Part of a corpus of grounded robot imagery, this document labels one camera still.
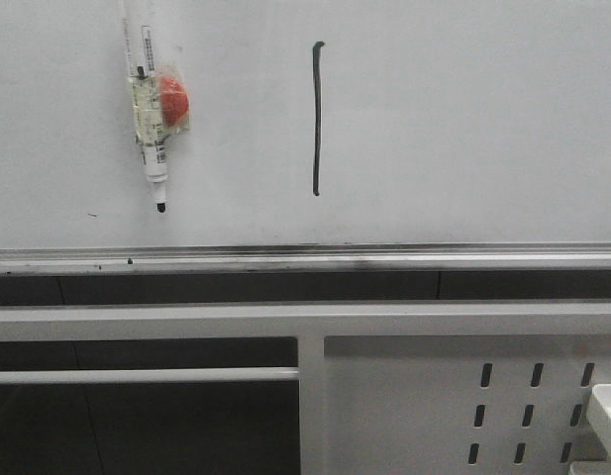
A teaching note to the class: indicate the white black whiteboard marker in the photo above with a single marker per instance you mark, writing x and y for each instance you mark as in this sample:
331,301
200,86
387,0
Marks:
137,18

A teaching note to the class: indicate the white plastic bin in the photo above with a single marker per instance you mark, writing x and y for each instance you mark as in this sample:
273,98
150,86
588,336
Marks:
598,414

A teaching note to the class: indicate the white metal pegboard rack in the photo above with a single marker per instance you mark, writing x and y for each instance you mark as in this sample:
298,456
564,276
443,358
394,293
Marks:
453,388

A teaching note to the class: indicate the red round magnet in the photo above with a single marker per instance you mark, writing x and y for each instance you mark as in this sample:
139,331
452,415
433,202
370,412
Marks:
174,101

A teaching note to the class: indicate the white whiteboard with aluminium frame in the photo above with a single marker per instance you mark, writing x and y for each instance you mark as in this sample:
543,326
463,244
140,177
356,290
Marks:
323,134

